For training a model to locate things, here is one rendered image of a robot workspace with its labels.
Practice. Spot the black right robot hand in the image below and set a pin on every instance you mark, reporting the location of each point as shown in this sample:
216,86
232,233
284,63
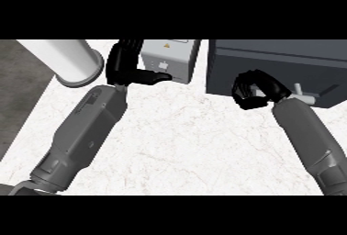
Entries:
260,85

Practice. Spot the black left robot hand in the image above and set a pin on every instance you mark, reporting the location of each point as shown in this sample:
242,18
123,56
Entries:
121,69

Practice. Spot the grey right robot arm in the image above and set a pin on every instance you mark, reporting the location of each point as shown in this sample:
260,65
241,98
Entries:
312,143

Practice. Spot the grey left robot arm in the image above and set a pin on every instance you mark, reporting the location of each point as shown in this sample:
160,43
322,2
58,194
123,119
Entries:
81,134

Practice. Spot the white cylindrical cup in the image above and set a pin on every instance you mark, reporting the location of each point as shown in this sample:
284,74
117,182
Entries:
68,61

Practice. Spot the dark grey box appliance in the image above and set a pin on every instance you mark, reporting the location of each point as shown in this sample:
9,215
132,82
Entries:
279,67

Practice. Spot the white appliance lever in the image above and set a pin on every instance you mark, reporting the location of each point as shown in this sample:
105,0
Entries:
303,95

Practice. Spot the pale grey box appliance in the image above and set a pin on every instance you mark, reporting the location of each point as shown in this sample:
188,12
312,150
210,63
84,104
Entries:
169,59

